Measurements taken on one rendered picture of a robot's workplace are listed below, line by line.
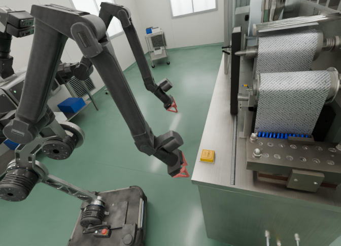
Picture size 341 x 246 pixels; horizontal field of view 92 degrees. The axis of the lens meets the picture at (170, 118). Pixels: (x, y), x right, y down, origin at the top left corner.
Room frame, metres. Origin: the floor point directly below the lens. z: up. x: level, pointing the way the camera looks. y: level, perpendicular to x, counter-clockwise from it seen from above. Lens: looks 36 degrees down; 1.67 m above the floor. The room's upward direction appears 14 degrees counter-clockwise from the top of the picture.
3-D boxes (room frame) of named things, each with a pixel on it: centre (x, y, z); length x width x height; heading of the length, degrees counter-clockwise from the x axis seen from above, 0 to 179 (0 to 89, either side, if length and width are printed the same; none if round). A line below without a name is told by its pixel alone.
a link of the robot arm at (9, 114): (0.49, 0.47, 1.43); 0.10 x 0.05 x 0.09; 85
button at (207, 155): (0.61, -0.15, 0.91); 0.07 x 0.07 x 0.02; 63
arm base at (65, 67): (0.99, 0.50, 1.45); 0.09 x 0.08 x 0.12; 175
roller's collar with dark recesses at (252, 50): (0.88, -0.53, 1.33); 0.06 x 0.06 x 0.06; 63
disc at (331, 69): (0.53, -0.66, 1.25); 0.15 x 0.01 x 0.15; 153
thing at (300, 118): (0.54, -0.51, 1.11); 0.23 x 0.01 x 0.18; 63
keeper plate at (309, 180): (0.32, -0.47, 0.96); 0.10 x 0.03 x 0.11; 63
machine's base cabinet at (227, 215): (1.46, -0.91, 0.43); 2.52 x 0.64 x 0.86; 153
